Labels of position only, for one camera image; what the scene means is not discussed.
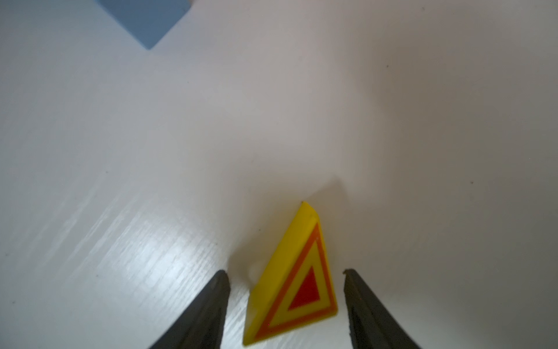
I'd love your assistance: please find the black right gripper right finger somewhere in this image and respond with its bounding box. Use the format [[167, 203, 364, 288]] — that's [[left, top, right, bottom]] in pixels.
[[344, 269, 419, 349]]

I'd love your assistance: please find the light blue cube block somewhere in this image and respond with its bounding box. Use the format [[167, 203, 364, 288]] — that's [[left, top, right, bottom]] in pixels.
[[97, 0, 193, 50]]

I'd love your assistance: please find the yellow triangle block red pattern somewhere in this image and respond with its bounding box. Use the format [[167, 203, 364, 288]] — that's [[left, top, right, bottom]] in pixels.
[[243, 202, 339, 346]]

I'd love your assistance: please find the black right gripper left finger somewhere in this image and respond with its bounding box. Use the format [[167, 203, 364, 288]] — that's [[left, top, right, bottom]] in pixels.
[[151, 270, 230, 349]]

